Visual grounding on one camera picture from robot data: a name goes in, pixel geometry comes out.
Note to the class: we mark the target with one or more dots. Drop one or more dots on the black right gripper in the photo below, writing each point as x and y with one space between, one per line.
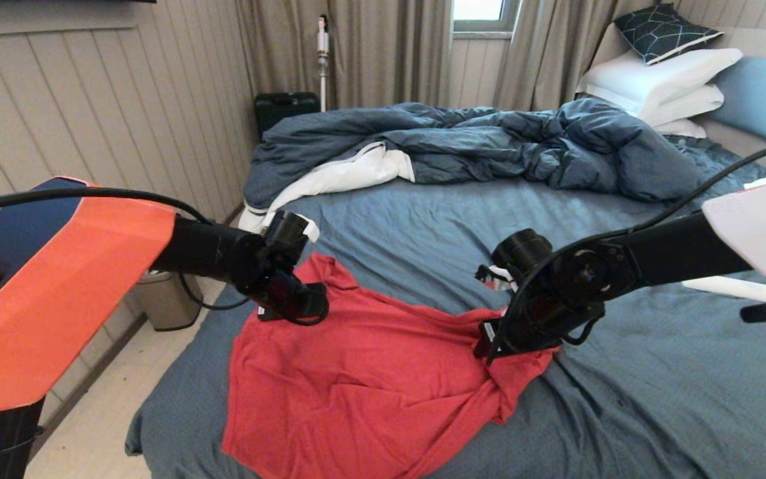
542 319

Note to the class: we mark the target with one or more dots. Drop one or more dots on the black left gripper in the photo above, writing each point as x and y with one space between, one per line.
283 293

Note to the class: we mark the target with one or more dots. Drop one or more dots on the red t-shirt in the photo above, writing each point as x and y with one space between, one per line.
370 379

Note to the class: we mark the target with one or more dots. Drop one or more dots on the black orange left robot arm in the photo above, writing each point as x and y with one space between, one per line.
57 293

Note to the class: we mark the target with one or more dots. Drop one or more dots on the white bed linen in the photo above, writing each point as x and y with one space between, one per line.
336 176

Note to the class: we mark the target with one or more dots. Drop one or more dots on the bronze trash bin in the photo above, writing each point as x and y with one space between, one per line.
167 303

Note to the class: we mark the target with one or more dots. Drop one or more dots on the dark blue crumpled duvet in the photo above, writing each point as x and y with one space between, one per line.
489 143

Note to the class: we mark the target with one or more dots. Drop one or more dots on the black hard case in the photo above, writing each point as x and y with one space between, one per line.
283 108

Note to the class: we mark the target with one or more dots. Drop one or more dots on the white stick vacuum cleaner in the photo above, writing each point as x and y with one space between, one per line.
322 63

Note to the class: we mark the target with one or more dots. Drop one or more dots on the white flat remote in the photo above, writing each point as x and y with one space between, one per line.
732 287

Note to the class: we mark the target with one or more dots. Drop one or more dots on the beige curtain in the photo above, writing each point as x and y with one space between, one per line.
556 50
370 50

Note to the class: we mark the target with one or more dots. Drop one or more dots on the large white pillow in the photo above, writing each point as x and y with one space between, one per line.
652 78

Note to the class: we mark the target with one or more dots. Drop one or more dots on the grey framed window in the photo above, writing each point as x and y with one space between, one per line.
479 13

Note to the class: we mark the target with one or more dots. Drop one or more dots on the dark patterned cushion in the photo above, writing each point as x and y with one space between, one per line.
662 32

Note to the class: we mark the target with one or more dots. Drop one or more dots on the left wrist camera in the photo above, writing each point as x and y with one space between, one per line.
290 233

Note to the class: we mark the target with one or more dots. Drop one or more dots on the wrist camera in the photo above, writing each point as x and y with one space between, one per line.
519 253
290 233

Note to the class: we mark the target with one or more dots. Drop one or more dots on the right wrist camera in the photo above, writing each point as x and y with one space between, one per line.
519 253

